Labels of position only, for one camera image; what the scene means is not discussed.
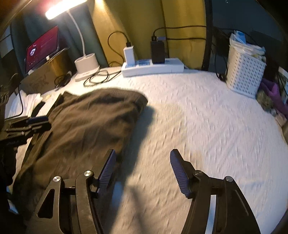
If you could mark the white plastic basket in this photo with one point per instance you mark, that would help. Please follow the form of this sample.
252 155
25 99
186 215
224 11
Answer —
245 72

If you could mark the yellow curtain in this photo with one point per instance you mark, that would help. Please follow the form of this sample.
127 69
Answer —
139 22

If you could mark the grey curtain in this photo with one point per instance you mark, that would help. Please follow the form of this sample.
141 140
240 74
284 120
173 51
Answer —
67 36

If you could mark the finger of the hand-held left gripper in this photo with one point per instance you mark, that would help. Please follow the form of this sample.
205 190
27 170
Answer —
27 126

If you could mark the white desk lamp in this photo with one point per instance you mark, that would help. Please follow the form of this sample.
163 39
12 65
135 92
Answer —
86 65

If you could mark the brown t-shirt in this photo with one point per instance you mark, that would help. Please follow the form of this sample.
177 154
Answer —
90 126

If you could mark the green fuzzy sock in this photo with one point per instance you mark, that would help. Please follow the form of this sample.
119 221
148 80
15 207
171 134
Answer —
265 102

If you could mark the white power strip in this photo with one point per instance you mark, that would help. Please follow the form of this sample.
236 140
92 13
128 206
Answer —
153 69

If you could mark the white charger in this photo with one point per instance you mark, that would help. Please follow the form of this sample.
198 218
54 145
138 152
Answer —
129 55

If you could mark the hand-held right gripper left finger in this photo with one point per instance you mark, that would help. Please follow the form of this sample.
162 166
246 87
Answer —
108 171

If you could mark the tablet with red screen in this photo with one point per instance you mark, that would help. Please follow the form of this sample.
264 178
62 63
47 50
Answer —
41 49

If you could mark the blue face mask pack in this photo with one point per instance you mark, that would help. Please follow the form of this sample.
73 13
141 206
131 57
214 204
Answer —
239 37

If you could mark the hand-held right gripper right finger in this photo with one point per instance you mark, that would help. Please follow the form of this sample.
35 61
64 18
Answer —
180 173

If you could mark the black charger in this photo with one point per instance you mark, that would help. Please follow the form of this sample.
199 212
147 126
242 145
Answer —
157 51

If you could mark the purple fuzzy sock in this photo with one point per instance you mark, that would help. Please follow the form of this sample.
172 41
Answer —
273 92

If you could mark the cardboard box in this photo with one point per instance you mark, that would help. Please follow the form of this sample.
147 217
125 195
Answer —
45 79

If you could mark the white tissue paper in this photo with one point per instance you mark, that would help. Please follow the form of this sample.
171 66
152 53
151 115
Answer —
249 50

